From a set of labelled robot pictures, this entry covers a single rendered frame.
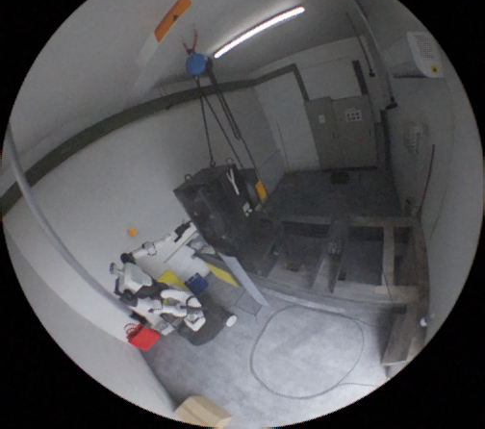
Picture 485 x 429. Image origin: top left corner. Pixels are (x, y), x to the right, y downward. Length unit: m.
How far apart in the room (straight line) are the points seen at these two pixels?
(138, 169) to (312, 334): 2.74
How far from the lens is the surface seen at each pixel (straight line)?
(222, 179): 1.36
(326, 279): 1.50
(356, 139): 3.86
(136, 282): 1.52
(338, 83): 3.89
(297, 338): 2.04
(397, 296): 1.51
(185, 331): 2.21
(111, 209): 2.14
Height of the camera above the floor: 1.99
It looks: 23 degrees down
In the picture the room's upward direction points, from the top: 24 degrees counter-clockwise
